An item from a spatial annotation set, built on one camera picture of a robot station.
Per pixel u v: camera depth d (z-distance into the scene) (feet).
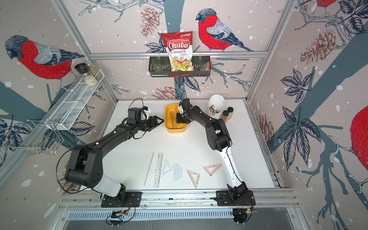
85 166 1.46
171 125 3.41
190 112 2.60
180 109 3.23
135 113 2.32
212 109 3.43
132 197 2.45
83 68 2.55
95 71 2.82
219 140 2.05
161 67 3.03
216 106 3.50
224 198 2.39
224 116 3.30
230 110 3.31
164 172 2.74
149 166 2.78
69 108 2.43
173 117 3.61
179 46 2.67
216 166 2.80
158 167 2.79
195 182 2.61
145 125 2.53
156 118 2.68
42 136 2.01
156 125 2.61
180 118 3.10
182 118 3.05
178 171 2.74
